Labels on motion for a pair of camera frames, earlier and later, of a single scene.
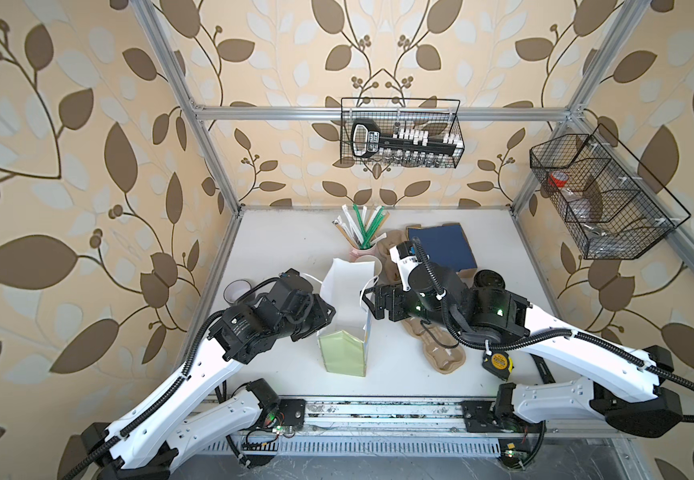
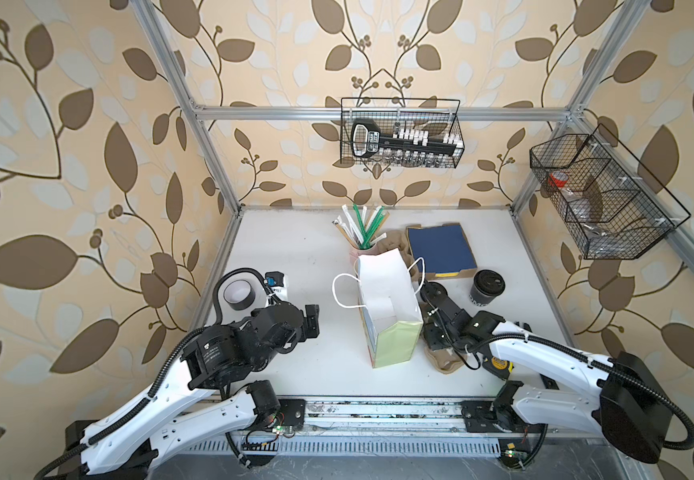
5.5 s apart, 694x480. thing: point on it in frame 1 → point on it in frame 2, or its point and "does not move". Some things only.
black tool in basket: x=367 y=141 does not move
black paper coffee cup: x=488 y=278 does not move
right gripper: x=377 y=307 → x=429 y=335
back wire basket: x=401 y=132 does not move
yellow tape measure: x=498 y=363 does not move
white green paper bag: x=344 y=339 → x=392 y=321
